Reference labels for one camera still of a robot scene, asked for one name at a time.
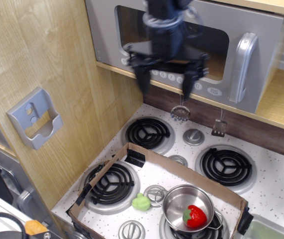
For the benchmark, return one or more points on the front left stove burner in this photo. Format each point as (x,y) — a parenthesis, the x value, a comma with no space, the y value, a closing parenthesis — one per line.
(115,191)

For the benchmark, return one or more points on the brown cardboard barrier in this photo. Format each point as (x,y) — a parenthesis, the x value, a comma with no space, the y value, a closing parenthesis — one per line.
(152,169)

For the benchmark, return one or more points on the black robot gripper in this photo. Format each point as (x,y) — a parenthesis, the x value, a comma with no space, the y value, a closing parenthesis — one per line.
(167,50)

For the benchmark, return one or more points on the back grey stove knob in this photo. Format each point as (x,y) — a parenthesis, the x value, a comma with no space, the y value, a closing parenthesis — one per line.
(193,137)

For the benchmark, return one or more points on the grey toy microwave door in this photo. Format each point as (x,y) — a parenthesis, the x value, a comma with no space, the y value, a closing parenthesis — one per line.
(220,52)

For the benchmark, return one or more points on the hanging metal strainer spoon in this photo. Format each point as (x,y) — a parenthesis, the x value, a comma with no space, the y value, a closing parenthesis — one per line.
(180,113)

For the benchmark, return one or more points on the grey oven door handle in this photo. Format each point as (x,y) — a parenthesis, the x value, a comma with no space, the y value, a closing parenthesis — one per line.
(25,203)

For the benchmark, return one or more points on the back right stove burner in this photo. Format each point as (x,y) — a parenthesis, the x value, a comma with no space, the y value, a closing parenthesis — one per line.
(227,165)

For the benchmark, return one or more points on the front grey stove knob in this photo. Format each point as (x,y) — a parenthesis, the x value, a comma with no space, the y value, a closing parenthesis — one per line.
(131,230)

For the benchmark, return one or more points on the green toy vegetable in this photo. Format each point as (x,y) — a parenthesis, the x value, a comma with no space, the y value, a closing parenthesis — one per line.
(141,202)

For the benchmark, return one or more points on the grey stove knob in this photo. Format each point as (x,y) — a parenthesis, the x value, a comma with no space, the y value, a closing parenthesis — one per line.
(131,230)
(193,137)
(156,194)

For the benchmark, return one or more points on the grey toy sink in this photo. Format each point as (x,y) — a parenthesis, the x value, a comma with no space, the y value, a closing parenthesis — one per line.
(253,226)

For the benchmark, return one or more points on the back left stove burner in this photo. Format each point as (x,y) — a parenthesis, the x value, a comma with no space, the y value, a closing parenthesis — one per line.
(151,133)

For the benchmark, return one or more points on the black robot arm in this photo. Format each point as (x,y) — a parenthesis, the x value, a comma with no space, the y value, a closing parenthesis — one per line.
(164,13)

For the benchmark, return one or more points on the small steel pot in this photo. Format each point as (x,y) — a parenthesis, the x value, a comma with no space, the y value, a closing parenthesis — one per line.
(179,198)

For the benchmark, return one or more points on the hanging metal spatula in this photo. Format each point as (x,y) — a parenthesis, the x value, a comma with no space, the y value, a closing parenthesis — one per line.
(220,125)

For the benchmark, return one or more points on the middle small grey knob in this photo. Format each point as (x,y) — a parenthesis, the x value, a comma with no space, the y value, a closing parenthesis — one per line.
(179,159)

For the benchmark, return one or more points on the grey wall phone holder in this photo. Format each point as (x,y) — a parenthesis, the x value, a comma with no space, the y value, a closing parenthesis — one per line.
(30,110)

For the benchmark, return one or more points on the orange toy food piece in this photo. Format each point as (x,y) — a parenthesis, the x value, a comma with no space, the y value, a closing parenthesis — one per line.
(34,227)

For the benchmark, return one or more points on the centre grey stove knob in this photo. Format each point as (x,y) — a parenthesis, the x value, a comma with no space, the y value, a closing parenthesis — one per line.
(156,194)

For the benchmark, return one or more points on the red toy strawberry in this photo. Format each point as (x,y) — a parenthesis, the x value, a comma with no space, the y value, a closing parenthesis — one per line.
(194,217)

